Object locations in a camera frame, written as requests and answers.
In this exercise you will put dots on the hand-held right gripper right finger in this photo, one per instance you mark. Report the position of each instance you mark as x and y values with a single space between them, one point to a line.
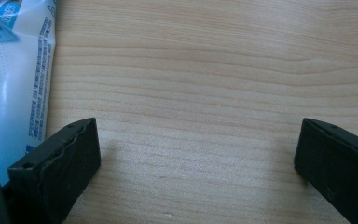
338 168

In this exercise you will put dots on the white and blue plastic packet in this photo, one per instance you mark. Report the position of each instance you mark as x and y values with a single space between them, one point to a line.
9 93

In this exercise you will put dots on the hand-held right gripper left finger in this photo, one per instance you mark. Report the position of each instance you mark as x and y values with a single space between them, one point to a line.
59 174

